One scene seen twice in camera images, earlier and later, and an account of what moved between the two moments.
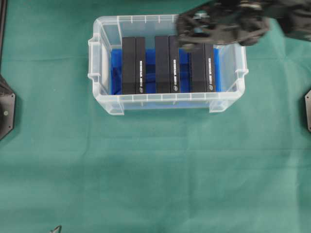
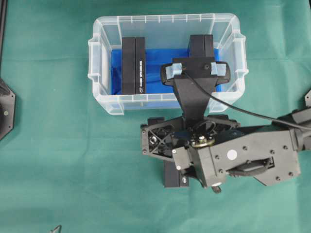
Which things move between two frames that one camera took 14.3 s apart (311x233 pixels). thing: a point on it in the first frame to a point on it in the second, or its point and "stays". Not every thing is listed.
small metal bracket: [57, 229] stays
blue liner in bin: [185, 73] stays
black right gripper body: [245, 22] to [212, 149]
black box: [133, 66] stays
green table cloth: [67, 162] stays
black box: [167, 64] to [173, 177]
